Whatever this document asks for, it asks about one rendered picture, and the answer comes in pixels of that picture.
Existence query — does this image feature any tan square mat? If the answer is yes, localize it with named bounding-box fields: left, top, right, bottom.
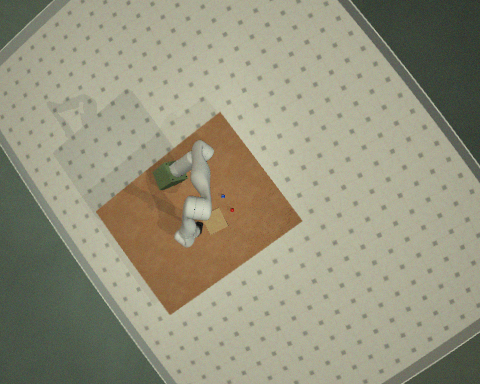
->
left=203, top=208, right=228, bottom=235

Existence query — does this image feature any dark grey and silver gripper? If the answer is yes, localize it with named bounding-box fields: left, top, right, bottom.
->
left=195, top=221, right=203, bottom=238

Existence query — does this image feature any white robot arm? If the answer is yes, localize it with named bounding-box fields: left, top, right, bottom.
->
left=169, top=140, right=214, bottom=248

